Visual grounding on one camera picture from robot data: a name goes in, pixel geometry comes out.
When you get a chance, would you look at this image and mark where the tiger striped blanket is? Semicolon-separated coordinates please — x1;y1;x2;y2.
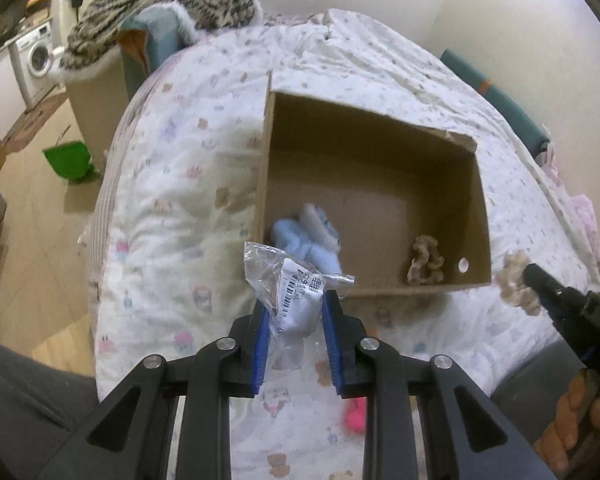
50;0;264;81

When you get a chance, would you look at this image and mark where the light blue plush toy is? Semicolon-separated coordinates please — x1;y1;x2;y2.
270;203;344;281

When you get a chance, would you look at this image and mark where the pink cloth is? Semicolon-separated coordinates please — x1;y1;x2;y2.
540;142;598;241

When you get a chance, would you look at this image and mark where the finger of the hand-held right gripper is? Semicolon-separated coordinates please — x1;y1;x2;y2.
523;263;588;321

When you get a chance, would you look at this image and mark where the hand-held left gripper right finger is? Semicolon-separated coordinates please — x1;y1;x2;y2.
321;290;558;480

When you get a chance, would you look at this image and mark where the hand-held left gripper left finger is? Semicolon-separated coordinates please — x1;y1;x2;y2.
36;302;271;480

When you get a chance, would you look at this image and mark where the person's right hand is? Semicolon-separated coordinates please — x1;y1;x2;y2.
534;367;600;476

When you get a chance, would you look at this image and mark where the person's grey trouser leg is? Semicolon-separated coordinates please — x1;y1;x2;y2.
0;335;101;480

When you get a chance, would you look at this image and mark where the white washing machine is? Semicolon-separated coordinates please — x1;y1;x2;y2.
9;19;58;106

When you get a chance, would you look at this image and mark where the pink plush toy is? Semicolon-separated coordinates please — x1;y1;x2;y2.
344;398;367;436

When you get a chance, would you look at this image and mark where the clear plastic bagged plush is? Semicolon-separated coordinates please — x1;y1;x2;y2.
243;241;356;346

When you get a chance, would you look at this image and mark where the printed white bed quilt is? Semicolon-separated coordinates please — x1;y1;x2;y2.
82;8;600;480

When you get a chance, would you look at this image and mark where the green dustpan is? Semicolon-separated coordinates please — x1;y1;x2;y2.
42;141;101;183

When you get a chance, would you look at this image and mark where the beige curly plush scrunchie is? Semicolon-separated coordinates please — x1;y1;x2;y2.
406;234;446;287
495;251;543;317

